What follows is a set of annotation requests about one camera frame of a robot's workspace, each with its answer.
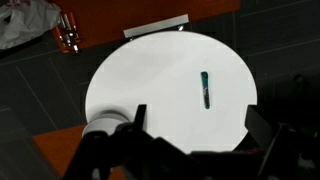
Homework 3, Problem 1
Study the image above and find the white plastic bag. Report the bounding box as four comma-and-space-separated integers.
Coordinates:
0, 0, 63, 51

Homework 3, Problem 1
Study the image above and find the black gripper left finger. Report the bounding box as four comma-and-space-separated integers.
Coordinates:
132, 103, 148, 130

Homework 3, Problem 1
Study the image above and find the white bowl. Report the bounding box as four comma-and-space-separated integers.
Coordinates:
81, 111, 134, 138

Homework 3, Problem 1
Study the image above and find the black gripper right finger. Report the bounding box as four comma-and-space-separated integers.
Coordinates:
244, 104, 279, 152

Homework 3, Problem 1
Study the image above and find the orange black bar clamp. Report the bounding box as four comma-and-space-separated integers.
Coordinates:
54, 11, 82, 54

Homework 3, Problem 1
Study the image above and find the teal black marker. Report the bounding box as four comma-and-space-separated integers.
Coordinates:
200, 70, 212, 111

